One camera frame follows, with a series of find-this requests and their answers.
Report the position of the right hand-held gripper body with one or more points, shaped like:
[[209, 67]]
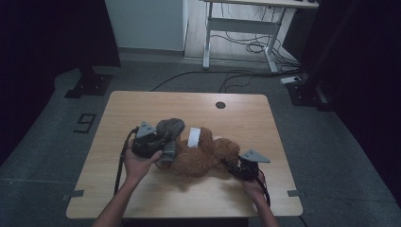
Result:
[[247, 170]]

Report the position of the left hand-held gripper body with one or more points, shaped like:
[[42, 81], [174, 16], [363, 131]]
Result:
[[145, 145]]

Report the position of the dark grey cloth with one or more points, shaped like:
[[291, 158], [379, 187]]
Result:
[[170, 127]]

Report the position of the brown teddy bear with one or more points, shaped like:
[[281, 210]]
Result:
[[195, 157]]

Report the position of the person's right hand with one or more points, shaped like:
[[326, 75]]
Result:
[[254, 189]]

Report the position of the person's left hand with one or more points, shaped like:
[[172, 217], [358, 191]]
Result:
[[137, 168]]

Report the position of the grey tape strip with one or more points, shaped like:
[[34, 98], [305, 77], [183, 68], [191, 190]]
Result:
[[294, 193], [75, 194]]

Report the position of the black tape floor marking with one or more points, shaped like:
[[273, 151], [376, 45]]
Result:
[[91, 123]]

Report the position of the round table grommet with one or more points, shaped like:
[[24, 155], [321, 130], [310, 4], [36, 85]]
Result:
[[220, 105]]

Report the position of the black stand base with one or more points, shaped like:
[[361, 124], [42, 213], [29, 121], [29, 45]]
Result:
[[299, 94], [91, 85]]

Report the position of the white power strip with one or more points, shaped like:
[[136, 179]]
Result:
[[290, 80]]

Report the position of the white cabinet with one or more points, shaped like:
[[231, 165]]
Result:
[[145, 22]]

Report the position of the black curtain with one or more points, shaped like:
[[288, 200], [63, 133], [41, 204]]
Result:
[[362, 63], [47, 47]]

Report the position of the white desk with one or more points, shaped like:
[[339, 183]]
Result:
[[242, 25]]

